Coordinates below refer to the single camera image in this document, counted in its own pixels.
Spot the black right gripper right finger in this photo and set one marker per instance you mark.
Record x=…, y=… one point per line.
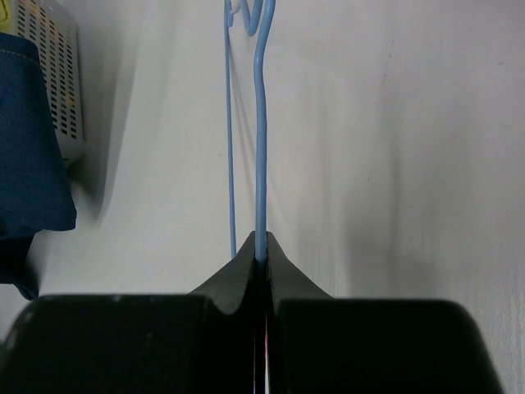
x=320, y=344

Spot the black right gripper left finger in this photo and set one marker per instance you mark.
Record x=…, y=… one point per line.
x=200, y=342

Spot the dark blue denim trousers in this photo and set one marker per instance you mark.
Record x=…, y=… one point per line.
x=35, y=191

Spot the lime green trousers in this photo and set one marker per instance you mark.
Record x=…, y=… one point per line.
x=5, y=13

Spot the white plastic basket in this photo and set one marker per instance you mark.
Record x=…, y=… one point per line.
x=54, y=32

